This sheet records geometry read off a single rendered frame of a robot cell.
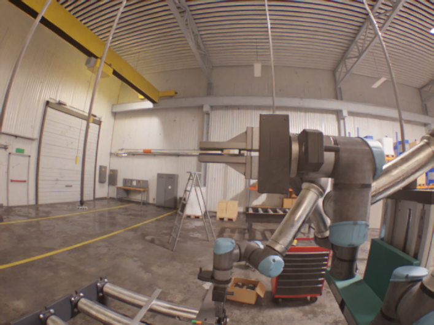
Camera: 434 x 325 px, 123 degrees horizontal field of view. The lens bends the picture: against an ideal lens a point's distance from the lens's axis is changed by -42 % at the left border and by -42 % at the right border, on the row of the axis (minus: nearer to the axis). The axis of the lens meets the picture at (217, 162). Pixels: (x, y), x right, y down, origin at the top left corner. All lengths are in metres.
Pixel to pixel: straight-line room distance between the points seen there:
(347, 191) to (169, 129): 11.68
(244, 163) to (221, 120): 10.81
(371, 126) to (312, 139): 12.82
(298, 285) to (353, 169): 2.73
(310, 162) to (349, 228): 0.15
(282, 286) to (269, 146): 2.70
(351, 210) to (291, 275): 2.57
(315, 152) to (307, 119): 11.13
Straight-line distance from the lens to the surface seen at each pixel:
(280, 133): 0.33
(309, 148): 0.27
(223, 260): 0.73
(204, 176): 10.67
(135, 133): 13.00
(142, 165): 12.38
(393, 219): 0.99
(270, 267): 0.65
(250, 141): 0.33
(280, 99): 10.82
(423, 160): 0.57
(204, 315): 1.01
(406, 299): 0.59
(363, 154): 0.36
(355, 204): 0.35
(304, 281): 2.99
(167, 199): 11.01
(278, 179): 0.32
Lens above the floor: 1.81
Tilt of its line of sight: 4 degrees up
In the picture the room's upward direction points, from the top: 3 degrees clockwise
